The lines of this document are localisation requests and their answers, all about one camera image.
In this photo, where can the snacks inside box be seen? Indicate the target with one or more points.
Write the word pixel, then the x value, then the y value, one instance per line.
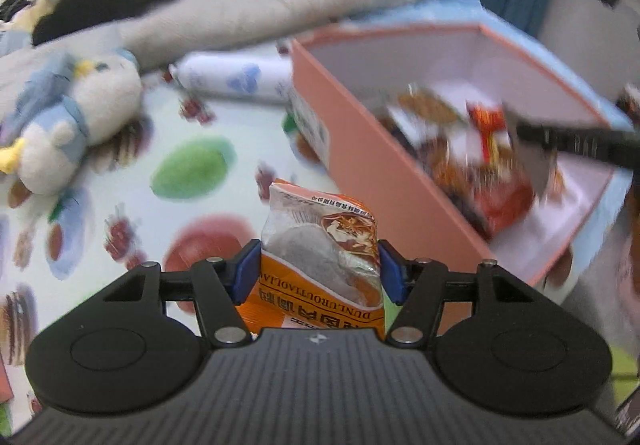
pixel 470 157

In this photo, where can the penguin plush toy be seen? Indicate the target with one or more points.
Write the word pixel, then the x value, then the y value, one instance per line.
pixel 67 107

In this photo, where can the orange braised meat snack packet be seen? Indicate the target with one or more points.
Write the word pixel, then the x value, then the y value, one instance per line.
pixel 320 266

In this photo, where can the pink storage box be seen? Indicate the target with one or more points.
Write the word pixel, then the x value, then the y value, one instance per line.
pixel 343 79

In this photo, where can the white cylindrical bottle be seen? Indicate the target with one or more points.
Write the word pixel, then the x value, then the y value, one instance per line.
pixel 236 75

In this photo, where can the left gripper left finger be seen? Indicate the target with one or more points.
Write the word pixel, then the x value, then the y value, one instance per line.
pixel 244 270

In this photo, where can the grey duvet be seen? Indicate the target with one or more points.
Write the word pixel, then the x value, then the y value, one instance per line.
pixel 169 32

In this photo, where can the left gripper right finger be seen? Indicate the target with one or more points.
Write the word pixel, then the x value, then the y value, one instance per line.
pixel 394 272

